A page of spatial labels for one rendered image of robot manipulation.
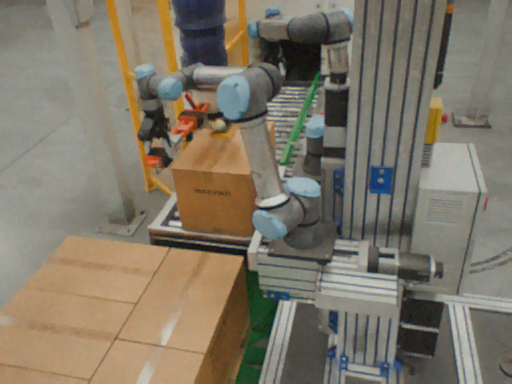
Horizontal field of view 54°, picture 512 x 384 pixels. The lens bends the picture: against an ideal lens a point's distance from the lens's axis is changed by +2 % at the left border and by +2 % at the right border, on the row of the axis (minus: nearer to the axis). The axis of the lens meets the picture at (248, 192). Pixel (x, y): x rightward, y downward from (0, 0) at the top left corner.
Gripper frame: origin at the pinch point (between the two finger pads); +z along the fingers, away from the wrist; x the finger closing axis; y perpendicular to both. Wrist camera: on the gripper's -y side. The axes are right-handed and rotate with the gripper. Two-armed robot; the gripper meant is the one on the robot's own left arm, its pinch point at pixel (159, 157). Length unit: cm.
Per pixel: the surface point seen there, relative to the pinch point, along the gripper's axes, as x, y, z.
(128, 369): 4, -47, 70
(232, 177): -14, 39, 32
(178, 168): 14, 39, 30
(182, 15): 4, 50, -41
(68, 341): 36, -40, 69
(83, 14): 89, 102, -28
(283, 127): -7, 172, 71
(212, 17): -8, 54, -39
